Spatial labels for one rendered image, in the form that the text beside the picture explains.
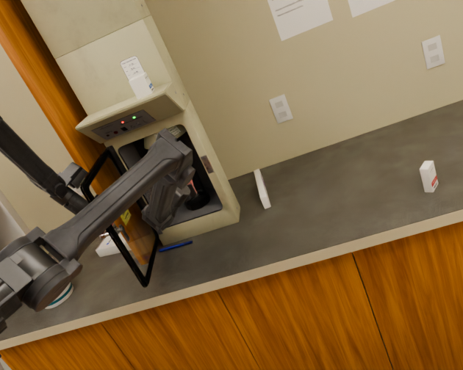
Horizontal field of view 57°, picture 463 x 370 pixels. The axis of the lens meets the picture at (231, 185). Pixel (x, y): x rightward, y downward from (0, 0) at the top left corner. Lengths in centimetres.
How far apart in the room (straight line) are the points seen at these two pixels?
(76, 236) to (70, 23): 85
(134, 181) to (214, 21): 108
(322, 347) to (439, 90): 112
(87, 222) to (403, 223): 88
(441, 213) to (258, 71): 92
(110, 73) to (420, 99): 123
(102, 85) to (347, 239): 91
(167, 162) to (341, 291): 81
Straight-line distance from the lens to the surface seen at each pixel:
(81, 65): 149
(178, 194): 130
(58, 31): 149
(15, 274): 74
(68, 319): 166
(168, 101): 135
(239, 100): 185
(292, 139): 191
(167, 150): 88
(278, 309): 149
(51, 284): 74
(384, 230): 131
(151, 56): 141
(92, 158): 155
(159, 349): 168
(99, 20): 144
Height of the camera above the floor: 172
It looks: 24 degrees down
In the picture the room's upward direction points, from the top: 25 degrees counter-clockwise
